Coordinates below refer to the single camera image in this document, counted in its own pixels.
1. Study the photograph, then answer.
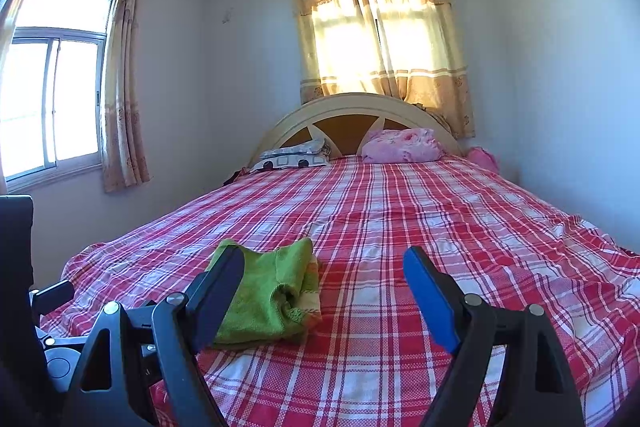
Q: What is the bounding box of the sliding glass window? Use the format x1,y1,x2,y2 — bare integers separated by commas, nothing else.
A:
0,0,119,194

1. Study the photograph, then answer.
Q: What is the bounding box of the red white plaid bed blanket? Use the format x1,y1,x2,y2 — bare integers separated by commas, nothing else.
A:
40,154,640,427

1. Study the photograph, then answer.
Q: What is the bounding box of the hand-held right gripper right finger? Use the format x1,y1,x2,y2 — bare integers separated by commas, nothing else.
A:
403,247,586,427

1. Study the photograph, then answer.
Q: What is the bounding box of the cream wooden headboard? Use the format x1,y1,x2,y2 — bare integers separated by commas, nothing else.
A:
247,93,464,168

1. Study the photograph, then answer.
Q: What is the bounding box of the green orange striped knit sweater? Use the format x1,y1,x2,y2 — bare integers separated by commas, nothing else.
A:
205,237,323,349

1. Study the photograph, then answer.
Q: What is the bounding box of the yellow patterned curtain with valance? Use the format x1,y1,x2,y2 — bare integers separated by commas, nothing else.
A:
289,0,476,139

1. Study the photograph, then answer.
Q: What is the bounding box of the black white patterned pillow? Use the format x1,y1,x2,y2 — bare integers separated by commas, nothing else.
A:
249,138,334,173

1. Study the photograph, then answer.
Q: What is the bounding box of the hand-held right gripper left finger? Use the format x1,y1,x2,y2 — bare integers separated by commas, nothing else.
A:
65,246,246,427

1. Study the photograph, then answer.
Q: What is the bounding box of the pink cloth bundle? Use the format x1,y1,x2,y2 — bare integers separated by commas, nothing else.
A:
467,147,501,173

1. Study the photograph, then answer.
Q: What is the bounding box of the pink floral pillow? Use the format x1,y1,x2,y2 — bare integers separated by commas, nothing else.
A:
361,128,445,164

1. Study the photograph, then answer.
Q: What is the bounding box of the yellow patterned side window curtain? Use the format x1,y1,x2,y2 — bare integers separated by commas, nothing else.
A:
102,0,151,194

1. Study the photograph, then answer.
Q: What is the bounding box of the dark cloth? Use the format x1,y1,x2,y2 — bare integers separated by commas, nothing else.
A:
222,167,252,186

